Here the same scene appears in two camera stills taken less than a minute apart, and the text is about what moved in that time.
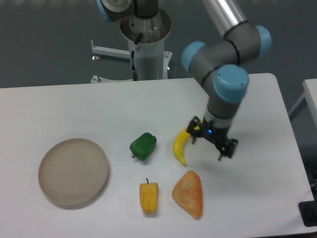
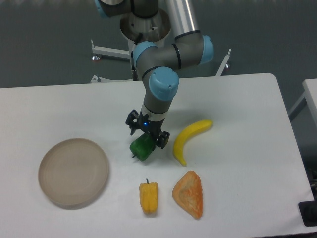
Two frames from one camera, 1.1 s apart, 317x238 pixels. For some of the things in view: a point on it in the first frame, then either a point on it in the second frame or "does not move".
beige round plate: x=73 y=171 does not move
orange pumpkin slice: x=187 y=194 does not move
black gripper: x=217 y=135 → x=152 y=127
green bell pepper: x=143 y=146 does not move
